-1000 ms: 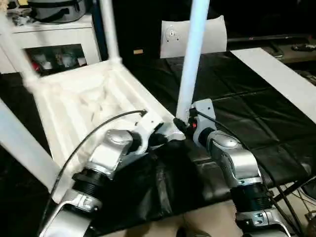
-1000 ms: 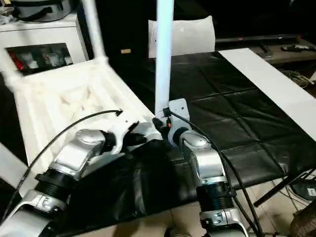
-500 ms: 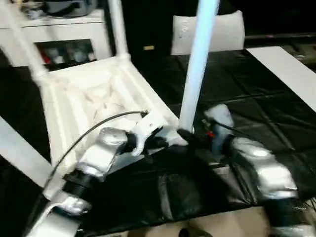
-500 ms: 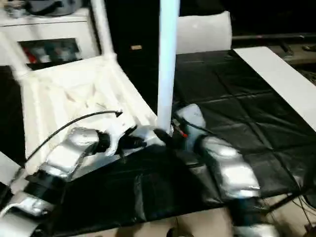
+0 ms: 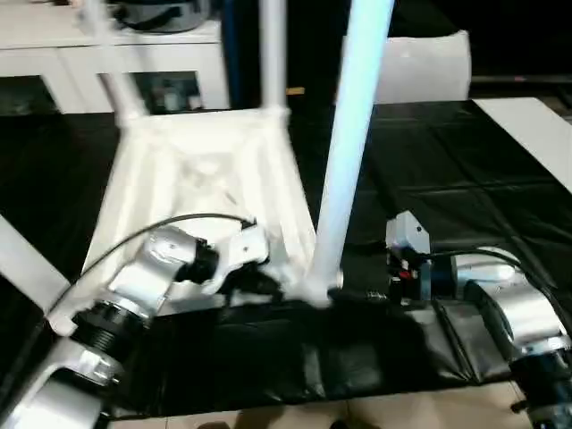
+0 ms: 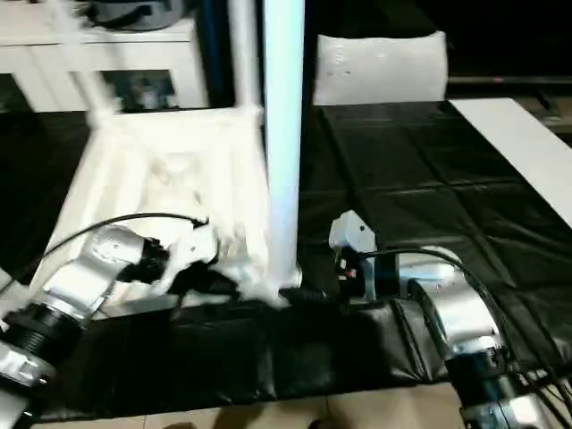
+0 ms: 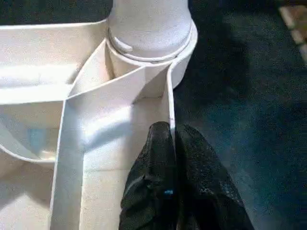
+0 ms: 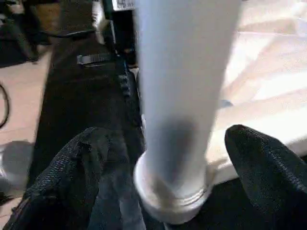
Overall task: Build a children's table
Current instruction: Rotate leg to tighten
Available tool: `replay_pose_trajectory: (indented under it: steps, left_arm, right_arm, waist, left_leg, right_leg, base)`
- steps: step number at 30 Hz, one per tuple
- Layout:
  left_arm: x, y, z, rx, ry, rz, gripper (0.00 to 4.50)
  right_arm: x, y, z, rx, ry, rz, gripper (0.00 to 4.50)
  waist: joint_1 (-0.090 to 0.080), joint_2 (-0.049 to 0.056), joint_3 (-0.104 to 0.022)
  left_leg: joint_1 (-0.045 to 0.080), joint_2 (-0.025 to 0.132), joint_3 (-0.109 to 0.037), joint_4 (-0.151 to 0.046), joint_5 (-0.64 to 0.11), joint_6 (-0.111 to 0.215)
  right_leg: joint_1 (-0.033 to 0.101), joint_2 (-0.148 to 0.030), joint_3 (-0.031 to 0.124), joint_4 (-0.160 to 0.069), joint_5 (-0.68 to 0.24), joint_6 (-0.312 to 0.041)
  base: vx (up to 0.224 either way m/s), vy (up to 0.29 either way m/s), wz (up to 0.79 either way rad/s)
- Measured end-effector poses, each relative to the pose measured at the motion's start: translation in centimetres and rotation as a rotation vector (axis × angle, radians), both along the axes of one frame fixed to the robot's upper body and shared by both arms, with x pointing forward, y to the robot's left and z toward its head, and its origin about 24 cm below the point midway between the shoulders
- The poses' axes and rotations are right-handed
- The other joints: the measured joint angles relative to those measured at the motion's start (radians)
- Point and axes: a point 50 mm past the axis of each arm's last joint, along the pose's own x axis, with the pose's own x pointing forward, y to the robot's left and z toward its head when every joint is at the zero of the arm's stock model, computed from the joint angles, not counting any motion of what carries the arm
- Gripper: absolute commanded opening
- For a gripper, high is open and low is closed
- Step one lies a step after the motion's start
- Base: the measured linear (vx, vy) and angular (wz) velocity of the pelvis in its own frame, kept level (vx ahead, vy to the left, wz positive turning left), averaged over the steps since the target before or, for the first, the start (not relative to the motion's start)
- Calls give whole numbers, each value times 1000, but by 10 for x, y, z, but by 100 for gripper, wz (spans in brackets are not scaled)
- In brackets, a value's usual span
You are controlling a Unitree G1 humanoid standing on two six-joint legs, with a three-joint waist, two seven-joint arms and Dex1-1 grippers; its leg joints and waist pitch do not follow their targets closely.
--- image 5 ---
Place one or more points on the white plastic table top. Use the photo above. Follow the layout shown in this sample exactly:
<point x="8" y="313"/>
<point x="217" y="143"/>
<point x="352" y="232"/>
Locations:
<point x="206" y="161"/>

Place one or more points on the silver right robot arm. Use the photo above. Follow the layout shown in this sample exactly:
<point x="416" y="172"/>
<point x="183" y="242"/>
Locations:
<point x="518" y="313"/>

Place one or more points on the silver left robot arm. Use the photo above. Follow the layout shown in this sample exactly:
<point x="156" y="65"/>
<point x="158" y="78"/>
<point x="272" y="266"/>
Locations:
<point x="134" y="286"/>

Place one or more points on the black metal stand leg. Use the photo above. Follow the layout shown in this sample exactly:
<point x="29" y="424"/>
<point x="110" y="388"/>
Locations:
<point x="518" y="407"/>

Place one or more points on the white flat board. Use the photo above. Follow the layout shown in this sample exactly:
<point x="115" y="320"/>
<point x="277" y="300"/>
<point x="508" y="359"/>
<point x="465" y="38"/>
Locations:
<point x="532" y="134"/>

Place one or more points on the small tan label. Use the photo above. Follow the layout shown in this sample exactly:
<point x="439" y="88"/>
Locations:
<point x="293" y="90"/>

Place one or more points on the white cushion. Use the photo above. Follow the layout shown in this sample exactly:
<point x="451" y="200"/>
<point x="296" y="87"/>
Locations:
<point x="429" y="68"/>

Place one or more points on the grey clutter on cabinet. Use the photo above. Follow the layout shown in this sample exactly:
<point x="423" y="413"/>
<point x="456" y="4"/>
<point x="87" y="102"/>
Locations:
<point x="161" y="12"/>

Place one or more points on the white cabinet with glass doors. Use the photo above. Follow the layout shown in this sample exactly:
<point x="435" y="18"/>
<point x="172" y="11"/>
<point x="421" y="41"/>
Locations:
<point x="54" y="54"/>

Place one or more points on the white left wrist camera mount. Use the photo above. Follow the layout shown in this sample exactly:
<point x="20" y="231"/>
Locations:
<point x="239" y="250"/>

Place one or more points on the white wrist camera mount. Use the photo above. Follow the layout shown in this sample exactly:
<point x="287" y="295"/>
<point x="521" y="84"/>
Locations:
<point x="239" y="250"/>
<point x="407" y="234"/>

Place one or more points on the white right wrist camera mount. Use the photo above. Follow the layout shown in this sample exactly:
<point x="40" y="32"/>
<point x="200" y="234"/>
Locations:
<point x="407" y="234"/>

